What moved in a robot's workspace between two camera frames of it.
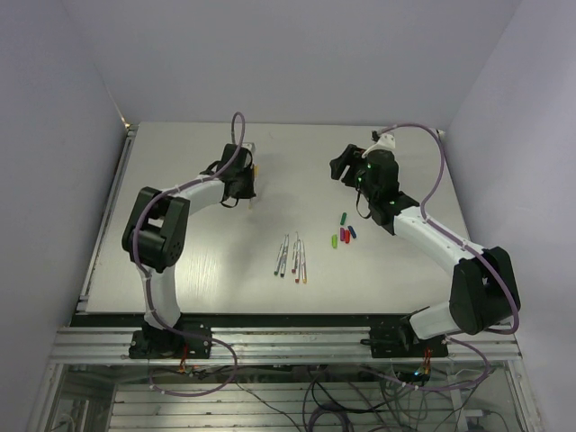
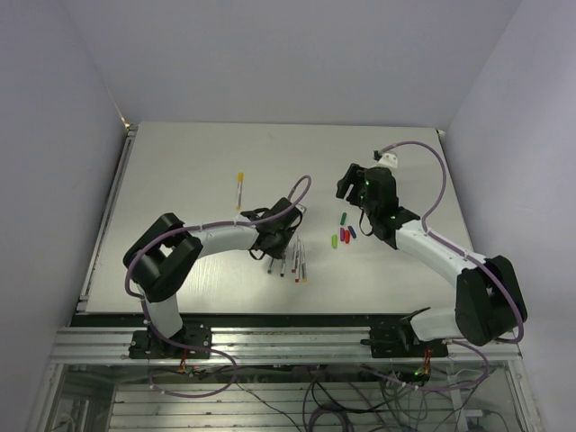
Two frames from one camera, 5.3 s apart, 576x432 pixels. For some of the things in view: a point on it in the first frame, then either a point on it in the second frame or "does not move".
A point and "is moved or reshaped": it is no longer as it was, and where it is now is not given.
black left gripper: x=249 y=192 to x=277 y=252
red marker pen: x=294 y=256 does not move
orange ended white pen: x=303 y=264 does not move
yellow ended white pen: x=256 y=170 is moved or reshaped
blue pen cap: x=352 y=231 does not move
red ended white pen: x=297 y=258 does not move
